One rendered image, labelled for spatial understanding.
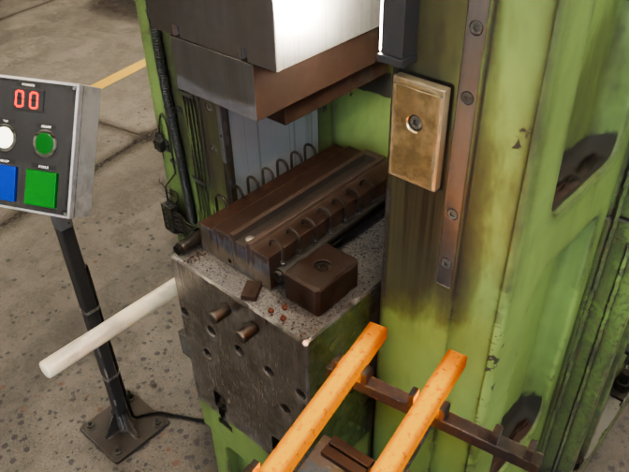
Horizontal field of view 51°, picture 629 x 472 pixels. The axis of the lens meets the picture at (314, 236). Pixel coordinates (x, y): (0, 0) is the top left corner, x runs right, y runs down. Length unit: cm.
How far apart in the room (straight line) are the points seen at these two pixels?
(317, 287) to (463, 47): 48
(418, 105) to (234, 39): 29
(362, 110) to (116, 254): 165
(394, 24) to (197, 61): 34
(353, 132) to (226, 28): 65
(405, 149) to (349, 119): 59
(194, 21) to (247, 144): 43
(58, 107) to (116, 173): 205
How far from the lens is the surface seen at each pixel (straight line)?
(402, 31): 96
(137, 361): 247
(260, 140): 149
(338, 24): 108
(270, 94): 107
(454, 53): 96
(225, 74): 109
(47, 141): 150
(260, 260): 124
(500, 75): 95
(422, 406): 93
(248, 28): 101
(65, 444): 231
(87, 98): 149
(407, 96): 101
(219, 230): 131
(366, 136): 160
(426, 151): 102
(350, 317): 125
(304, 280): 119
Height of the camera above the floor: 176
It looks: 37 degrees down
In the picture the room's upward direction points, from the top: 2 degrees counter-clockwise
